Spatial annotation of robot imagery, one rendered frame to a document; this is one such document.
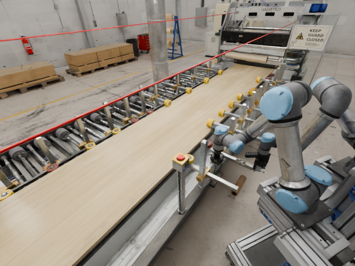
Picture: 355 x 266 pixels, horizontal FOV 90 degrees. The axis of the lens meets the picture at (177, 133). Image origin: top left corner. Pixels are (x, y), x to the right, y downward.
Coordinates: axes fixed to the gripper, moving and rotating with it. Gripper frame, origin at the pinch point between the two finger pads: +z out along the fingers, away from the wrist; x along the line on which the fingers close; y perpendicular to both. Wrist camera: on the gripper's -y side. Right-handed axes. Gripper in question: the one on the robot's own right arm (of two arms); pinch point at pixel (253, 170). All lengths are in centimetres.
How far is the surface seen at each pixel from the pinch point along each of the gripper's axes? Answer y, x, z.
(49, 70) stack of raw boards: -619, 82, 41
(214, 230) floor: -15, -20, 83
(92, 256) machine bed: -50, -109, 3
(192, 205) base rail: -26, -47, 13
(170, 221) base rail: -31, -66, 13
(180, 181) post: -29, -57, -22
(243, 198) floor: -4, 35, 83
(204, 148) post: -28, -31, -30
